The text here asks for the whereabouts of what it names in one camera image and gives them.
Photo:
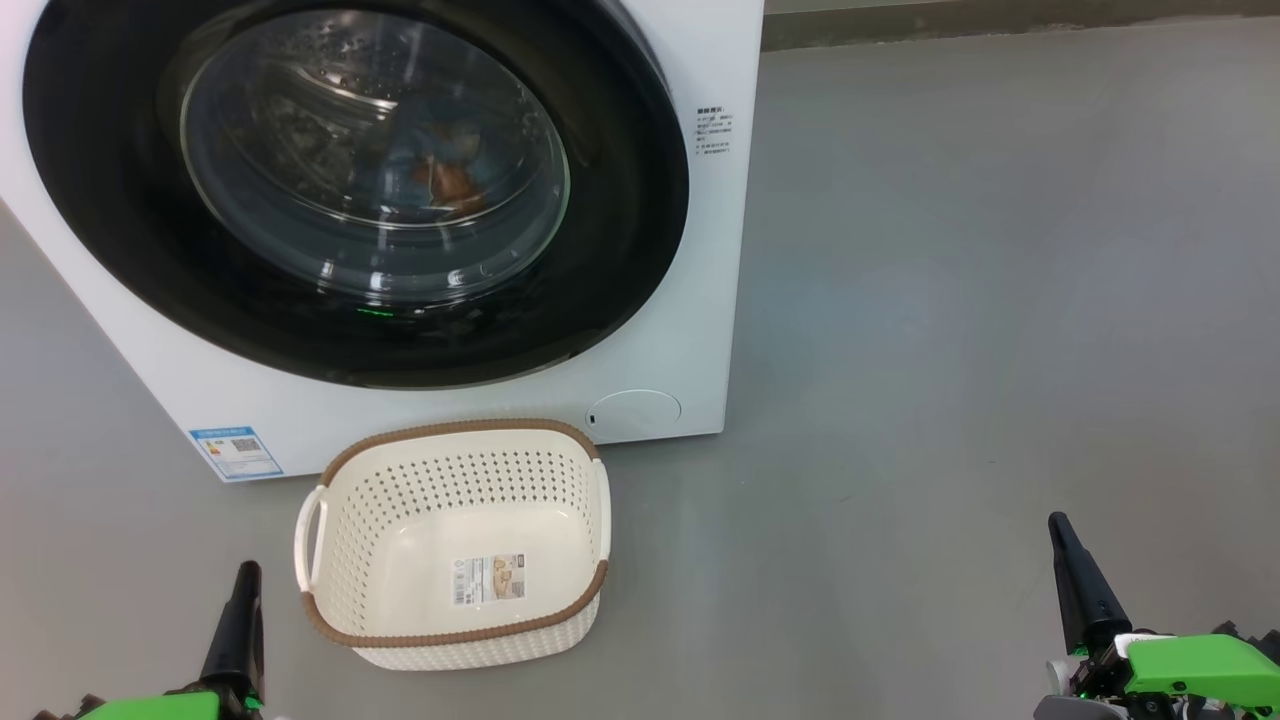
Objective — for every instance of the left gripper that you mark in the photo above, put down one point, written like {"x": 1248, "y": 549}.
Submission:
{"x": 160, "y": 708}

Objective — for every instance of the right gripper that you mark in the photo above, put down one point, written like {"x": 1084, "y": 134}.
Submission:
{"x": 1190, "y": 670}

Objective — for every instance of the black round glass washer door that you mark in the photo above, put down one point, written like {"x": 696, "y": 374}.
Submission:
{"x": 90, "y": 200}

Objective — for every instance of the blue cartoon print clothing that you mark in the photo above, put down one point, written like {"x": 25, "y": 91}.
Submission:
{"x": 450, "y": 185}

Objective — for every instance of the cream perforated basket brown rim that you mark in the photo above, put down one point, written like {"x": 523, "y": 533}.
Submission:
{"x": 400, "y": 560}

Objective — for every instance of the white basket product label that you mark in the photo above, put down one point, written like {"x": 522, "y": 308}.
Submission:
{"x": 490, "y": 580}

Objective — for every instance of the white front-load washing machine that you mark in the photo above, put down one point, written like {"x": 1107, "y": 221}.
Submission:
{"x": 700, "y": 300}

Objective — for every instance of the blue energy label sticker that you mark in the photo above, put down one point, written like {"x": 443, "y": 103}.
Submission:
{"x": 236, "y": 454}

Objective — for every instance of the round white filter cover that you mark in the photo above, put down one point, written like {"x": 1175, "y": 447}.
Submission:
{"x": 638, "y": 412}

